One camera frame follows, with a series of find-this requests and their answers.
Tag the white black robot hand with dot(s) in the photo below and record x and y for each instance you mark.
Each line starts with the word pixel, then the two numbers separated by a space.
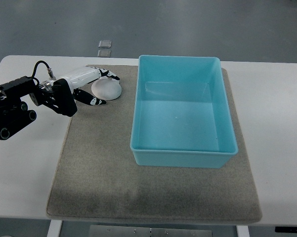
pixel 81 79

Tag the white rabbit head toy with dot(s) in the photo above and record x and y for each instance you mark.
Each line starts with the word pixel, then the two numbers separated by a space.
pixel 106 89

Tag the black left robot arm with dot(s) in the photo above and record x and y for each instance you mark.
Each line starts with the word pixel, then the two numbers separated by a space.
pixel 14 113

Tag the blue plastic box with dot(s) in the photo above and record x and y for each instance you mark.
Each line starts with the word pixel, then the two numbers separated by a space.
pixel 181 113

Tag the lower floor socket plate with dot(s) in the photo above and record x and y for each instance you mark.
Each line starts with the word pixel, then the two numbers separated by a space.
pixel 104 53

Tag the floor socket plate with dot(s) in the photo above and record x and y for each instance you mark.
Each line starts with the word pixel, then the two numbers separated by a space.
pixel 105 44
pixel 104 53

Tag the upper floor socket plate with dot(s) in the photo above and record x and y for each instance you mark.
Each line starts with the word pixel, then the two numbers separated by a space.
pixel 105 44

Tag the grey felt mat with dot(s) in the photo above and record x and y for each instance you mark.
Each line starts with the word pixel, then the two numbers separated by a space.
pixel 97 178

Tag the white left table leg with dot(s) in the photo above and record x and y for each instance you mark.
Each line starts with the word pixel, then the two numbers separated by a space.
pixel 54 228

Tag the white table leg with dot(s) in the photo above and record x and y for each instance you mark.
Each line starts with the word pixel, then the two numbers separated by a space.
pixel 242 231
pixel 54 228

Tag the white right table leg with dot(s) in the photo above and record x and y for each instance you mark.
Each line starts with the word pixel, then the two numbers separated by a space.
pixel 242 231

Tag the black table control panel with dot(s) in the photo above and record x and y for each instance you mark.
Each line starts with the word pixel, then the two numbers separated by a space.
pixel 286 229

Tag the metal table base plate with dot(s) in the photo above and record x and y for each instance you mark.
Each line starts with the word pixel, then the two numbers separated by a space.
pixel 121 231

